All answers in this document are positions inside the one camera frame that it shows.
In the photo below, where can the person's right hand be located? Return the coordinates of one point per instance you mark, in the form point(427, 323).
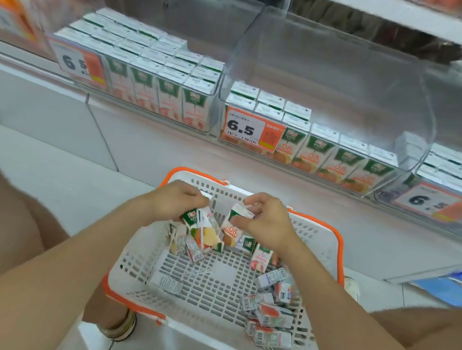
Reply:
point(275, 227)

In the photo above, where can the person's left hand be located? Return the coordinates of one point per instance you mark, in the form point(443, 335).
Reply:
point(170, 202)

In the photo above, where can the carton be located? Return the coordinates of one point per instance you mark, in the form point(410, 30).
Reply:
point(207, 232)
point(231, 229)

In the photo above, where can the pile of small juice cartons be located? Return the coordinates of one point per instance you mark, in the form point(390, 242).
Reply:
point(270, 317)

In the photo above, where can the person's left forearm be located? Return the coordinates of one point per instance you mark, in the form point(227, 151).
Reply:
point(33, 281)

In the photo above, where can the person's right forearm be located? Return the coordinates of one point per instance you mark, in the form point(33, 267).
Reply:
point(361, 343)

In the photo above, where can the person's left white shoe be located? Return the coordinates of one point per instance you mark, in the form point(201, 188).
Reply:
point(121, 327)

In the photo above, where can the orange white price tag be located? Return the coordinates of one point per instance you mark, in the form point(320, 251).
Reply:
point(74, 63)
point(422, 200)
point(242, 127)

